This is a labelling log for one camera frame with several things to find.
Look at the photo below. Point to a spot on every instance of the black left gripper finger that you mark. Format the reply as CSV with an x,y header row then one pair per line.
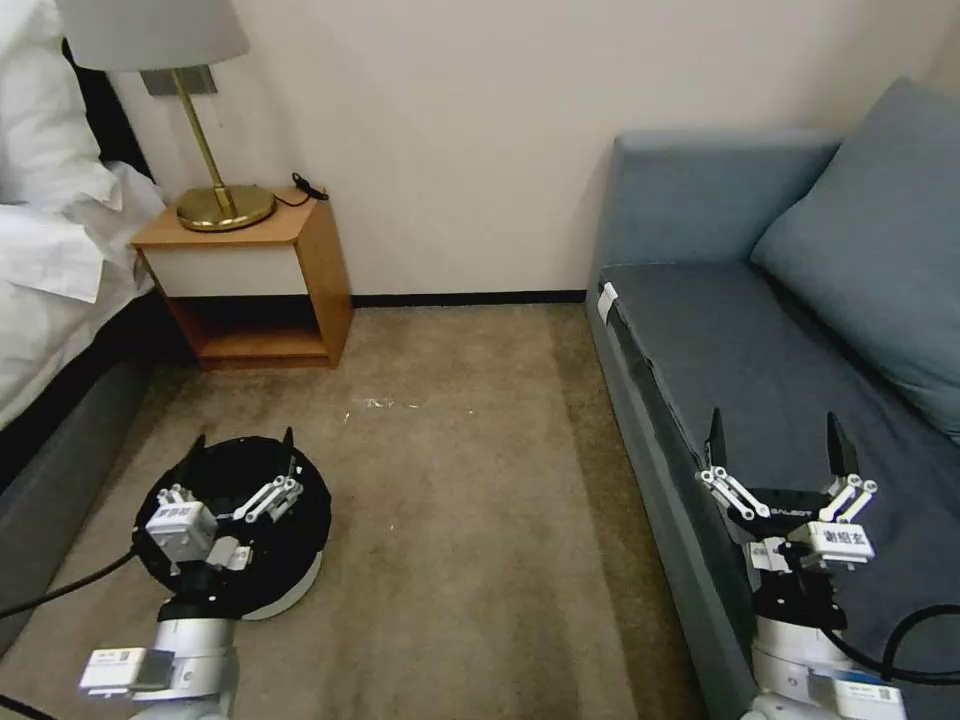
x,y
270,496
177,496

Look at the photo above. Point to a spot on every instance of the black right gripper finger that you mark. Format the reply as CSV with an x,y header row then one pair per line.
x,y
847,491
731,491

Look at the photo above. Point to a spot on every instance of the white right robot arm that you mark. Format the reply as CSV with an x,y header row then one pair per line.
x,y
789,664

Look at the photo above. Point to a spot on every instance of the dark grey bed base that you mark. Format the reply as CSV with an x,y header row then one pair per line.
x,y
60,480

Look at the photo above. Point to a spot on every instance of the blue-grey fabric sofa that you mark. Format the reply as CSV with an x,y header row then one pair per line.
x,y
720,360

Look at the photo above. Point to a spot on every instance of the white sofa label tag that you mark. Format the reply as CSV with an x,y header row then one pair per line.
x,y
607,298

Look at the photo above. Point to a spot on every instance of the wooden nightstand with white drawer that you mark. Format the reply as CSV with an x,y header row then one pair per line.
x,y
225,270

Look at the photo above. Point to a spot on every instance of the white duvet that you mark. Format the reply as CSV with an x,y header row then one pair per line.
x,y
45,300

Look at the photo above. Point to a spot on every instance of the blue-grey sofa cushion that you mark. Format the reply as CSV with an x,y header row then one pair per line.
x,y
870,240

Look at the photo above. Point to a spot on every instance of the black skirting board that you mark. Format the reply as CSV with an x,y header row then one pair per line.
x,y
465,298

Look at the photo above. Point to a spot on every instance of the black headboard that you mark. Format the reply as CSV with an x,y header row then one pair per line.
x,y
124,131

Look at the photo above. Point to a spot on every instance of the white pillow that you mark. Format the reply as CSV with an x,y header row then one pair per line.
x,y
41,120

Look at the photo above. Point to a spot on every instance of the brass lamp with white shade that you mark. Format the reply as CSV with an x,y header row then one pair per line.
x,y
157,34

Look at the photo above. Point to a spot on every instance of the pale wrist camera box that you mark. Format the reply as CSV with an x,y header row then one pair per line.
x,y
841,546
180,531

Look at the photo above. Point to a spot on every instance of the grey wall switch panel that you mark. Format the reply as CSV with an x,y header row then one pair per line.
x,y
196,81

